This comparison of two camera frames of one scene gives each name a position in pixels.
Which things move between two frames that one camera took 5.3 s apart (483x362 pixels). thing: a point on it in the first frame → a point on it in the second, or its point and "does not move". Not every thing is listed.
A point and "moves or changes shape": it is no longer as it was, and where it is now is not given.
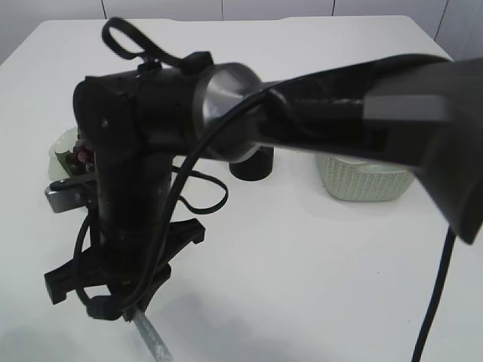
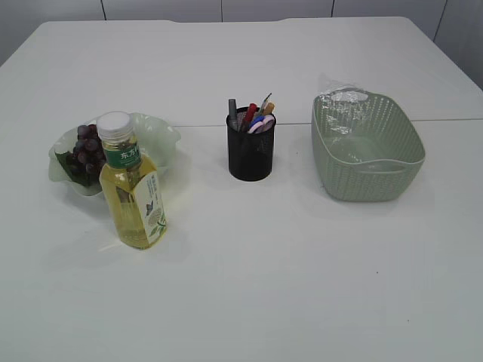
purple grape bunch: [81, 160] does not move
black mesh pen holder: [258, 167] does not move
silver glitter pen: [152, 339] moves or changes shape
